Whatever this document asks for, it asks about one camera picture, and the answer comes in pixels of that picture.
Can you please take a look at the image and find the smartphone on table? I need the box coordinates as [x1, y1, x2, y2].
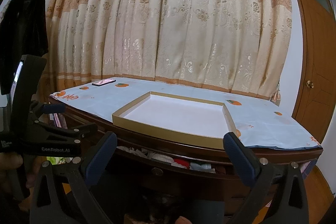
[92, 79, 116, 86]

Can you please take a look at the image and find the phone on left gripper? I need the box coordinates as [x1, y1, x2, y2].
[9, 55, 47, 132]

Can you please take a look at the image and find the black hanging garment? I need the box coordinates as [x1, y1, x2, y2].
[1, 0, 49, 95]

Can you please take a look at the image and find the beige floral curtain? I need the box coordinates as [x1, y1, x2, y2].
[39, 0, 291, 99]

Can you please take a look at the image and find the red underwear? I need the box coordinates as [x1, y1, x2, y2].
[171, 159, 190, 169]

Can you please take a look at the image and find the dark wooden dresser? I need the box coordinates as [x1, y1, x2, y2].
[48, 96, 324, 217]

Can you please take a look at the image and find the brown wooden door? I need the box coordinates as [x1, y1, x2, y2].
[292, 0, 335, 142]

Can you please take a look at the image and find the light blue orange-print tablecloth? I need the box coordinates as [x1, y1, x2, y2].
[51, 78, 321, 150]

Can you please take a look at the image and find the white underwear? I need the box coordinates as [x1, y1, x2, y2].
[190, 162, 216, 173]

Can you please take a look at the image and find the person's left hand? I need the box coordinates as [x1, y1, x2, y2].
[1, 153, 46, 212]

